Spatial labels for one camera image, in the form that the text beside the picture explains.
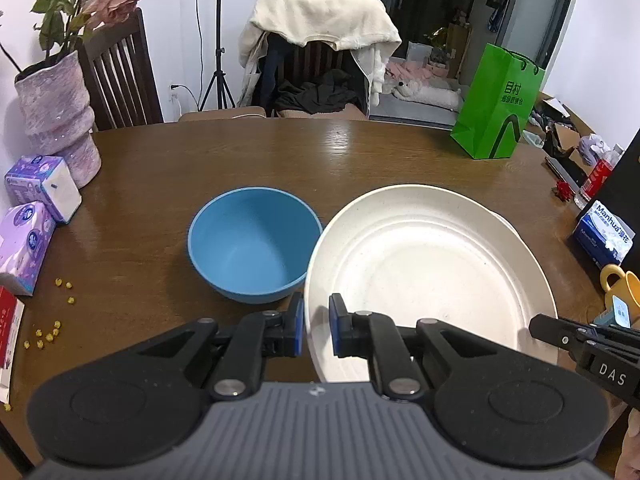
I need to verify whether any blue plastic bowl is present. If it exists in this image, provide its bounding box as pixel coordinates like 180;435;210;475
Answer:
186;186;322;304

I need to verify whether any cream plate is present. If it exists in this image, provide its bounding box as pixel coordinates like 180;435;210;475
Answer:
304;184;558;382

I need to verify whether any person's right hand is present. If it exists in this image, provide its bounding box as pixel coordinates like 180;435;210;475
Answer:
614;411;640;480

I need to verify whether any yellow ceramic mug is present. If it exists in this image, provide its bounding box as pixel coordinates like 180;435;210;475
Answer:
600;263;640;323

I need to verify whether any blue Manhua tissue box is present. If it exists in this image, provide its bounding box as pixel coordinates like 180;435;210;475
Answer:
573;200;636;268

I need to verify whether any black paper shopping bag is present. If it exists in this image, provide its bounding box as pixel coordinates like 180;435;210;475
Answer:
601;133;640;226

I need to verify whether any small red flower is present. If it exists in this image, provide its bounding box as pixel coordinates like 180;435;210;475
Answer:
553;180;575;202

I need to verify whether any red label plastic bottle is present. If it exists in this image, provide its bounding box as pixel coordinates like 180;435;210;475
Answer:
574;144;624;209

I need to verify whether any white plush toy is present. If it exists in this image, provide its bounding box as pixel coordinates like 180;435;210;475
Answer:
392;80;463;112

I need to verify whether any red gift box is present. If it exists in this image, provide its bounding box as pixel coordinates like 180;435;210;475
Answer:
0;287;24;404

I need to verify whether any purple tissue pack front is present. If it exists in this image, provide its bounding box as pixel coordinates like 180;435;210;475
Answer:
0;202;55;297

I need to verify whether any purple tissue pack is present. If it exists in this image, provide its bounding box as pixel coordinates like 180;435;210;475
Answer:
0;202;55;297
4;155;82;224

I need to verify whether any studio light on tripod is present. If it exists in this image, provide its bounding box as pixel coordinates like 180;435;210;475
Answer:
198;0;235;112

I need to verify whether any purple tissue pack rear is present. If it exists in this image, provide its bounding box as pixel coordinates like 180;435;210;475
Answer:
4;155;82;224

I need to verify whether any green paper shopping bag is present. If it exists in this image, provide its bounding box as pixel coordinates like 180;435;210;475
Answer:
451;44;544;159

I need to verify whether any dark wooden chair left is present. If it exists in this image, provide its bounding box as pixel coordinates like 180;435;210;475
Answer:
78;8;164;131

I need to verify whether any chair with cream blanket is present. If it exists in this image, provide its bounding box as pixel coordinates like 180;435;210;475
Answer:
239;0;401;115

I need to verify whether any purple textured vase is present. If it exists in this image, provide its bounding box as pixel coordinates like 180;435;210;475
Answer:
14;52;101;188

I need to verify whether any black sliding glass door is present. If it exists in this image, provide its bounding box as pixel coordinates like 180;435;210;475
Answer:
284;0;586;126

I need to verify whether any dried pink roses bouquet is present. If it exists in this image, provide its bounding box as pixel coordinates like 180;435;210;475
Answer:
1;0;139;80

